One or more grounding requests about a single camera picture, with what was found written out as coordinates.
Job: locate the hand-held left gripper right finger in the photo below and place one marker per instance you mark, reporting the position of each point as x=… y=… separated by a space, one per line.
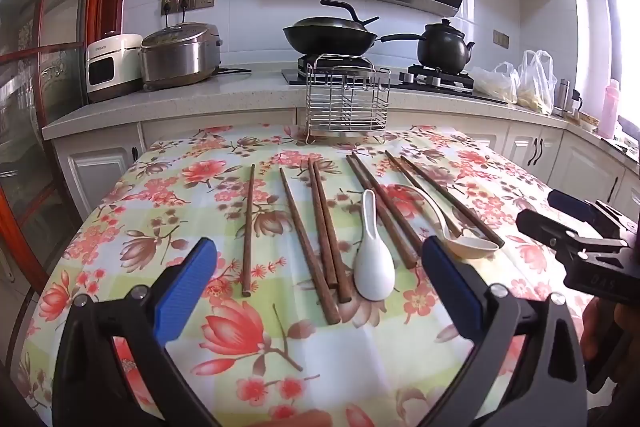
x=452 y=287

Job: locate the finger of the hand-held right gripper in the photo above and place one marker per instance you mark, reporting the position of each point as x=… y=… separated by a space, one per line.
x=542 y=227
x=570 y=203

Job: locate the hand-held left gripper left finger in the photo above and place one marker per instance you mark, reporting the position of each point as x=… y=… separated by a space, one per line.
x=185 y=292

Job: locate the white ceramic spoon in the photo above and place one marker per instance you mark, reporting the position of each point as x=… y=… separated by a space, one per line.
x=375 y=267

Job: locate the person's right hand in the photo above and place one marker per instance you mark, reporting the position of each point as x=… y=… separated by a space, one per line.
x=620 y=332

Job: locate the person's left hand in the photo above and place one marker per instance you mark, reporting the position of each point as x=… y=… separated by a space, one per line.
x=300 y=419

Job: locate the small patterned bowl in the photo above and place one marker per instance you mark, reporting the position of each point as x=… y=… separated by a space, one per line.
x=589 y=122

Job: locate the pink bottle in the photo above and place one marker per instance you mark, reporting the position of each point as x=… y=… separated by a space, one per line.
x=609 y=112

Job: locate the silver thermos bottle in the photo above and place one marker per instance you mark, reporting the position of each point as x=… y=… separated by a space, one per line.
x=564 y=99

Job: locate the floral tablecloth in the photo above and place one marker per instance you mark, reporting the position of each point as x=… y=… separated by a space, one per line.
x=165 y=187

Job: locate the bright window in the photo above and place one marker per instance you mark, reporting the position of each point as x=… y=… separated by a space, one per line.
x=627 y=57

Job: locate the black gas stove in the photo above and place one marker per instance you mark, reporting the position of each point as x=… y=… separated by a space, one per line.
x=450 y=79

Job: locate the black clay pot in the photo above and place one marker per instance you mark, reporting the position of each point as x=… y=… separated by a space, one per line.
x=442 y=49

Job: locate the silver rice cooker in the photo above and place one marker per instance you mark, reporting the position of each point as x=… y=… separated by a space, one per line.
x=175 y=57

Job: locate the white countertop appliance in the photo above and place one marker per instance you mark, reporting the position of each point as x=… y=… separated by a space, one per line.
x=112 y=67

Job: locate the wall switch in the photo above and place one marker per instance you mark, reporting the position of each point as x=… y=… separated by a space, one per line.
x=500 y=37

